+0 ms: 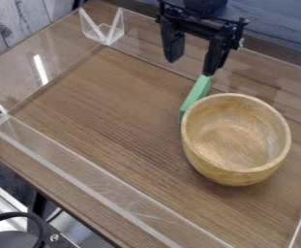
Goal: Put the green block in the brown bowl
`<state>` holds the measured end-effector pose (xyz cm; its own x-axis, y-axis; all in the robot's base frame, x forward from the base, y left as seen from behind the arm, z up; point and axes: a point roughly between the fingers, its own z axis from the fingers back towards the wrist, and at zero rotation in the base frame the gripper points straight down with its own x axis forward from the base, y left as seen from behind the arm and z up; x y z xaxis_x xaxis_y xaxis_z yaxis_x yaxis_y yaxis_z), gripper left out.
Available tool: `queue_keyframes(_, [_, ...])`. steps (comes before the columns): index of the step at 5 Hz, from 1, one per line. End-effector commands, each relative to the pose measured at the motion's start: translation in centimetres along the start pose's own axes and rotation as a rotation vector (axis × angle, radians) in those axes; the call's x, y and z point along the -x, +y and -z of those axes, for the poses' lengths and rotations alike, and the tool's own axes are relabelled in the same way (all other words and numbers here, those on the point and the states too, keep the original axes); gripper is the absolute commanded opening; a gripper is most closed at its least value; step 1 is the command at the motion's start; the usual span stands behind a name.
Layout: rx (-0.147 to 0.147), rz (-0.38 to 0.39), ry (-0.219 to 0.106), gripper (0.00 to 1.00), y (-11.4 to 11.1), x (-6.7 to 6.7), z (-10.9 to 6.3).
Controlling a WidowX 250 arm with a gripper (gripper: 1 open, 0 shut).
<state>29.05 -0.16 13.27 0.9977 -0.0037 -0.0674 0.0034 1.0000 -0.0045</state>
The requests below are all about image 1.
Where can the black table leg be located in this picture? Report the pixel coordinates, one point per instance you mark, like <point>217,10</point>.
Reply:
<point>39,205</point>

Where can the black metal base plate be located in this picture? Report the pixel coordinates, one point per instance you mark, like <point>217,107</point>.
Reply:
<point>51,238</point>

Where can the clear acrylic front wall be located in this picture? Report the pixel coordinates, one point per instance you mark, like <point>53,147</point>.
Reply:
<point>117,210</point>

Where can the green rectangular block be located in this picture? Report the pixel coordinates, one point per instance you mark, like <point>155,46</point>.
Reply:
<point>199,91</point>

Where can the clear acrylic corner bracket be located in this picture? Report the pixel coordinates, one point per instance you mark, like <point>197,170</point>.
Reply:
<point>103,33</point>

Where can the light wooden bowl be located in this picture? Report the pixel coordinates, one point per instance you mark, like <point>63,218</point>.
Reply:
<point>236,139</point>

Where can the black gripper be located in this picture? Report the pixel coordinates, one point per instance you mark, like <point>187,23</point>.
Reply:
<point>197,17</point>

